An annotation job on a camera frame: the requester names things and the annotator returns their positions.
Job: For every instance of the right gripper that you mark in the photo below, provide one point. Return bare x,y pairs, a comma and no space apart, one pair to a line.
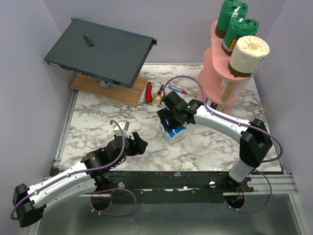
168,118

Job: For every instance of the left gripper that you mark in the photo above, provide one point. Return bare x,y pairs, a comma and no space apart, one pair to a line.
138,147

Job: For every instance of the yellow handled pliers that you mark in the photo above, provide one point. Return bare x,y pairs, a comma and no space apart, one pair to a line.
158,95

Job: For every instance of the blue handled screwdriver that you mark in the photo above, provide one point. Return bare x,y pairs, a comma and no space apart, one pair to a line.
179,90

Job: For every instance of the blue Tempo roll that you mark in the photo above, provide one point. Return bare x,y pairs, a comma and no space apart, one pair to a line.
211,104

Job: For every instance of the white floral paper towel roll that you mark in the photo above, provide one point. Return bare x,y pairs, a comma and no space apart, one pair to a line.
237,90

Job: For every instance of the pink three-tier shelf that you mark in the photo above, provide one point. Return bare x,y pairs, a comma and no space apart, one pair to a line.
215,70

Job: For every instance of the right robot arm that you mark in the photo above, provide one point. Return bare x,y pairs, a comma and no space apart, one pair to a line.
252,137

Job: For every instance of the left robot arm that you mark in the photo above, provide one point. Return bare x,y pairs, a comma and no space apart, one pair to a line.
30,202

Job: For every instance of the wooden board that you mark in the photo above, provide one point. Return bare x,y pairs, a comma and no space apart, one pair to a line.
111,91

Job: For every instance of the small black connector strip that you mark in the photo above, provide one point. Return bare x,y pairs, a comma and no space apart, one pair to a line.
88,40

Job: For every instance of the red handled cutter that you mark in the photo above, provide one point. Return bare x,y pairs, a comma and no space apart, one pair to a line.
148,93

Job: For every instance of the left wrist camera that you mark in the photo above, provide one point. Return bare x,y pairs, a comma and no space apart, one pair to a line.
120,128

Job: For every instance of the black metal base rail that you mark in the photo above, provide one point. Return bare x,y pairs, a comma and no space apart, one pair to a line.
161,187

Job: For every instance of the dark grey network switch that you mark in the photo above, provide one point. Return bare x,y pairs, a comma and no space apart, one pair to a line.
116,57

